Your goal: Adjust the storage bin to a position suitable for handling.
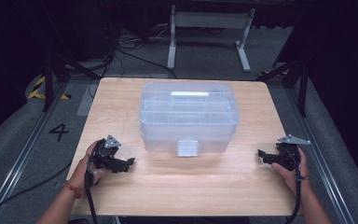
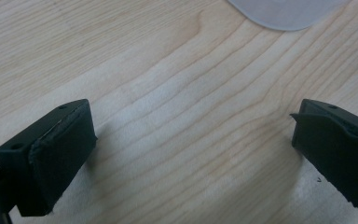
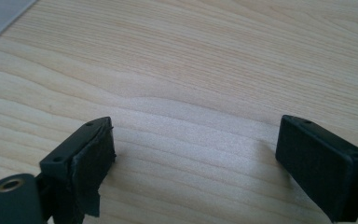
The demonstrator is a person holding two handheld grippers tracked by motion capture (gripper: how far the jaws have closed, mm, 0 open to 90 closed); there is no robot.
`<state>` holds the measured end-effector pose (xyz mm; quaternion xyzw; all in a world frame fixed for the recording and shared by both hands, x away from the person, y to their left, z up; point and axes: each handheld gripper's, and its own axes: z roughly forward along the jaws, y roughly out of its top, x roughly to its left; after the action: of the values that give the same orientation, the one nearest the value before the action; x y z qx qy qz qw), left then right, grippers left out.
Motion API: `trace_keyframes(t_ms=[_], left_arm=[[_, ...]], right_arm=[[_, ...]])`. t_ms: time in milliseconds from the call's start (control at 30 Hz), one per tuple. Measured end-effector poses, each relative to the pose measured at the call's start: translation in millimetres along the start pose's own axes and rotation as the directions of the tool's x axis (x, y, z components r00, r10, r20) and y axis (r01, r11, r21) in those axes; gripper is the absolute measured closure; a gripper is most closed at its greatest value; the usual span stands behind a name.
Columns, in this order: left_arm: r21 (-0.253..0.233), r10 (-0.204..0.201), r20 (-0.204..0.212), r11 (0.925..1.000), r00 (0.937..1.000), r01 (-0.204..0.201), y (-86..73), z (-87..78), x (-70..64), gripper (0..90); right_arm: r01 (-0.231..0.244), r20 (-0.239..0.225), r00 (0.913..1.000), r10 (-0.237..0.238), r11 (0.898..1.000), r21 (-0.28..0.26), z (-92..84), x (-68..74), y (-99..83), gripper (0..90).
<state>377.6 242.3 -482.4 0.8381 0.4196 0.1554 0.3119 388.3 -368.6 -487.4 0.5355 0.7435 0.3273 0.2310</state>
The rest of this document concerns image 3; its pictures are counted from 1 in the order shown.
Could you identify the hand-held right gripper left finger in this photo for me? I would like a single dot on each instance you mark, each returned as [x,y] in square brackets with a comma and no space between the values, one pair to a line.
[84,161]

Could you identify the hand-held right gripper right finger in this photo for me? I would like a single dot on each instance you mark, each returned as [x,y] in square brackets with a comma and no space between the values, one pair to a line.
[320,161]

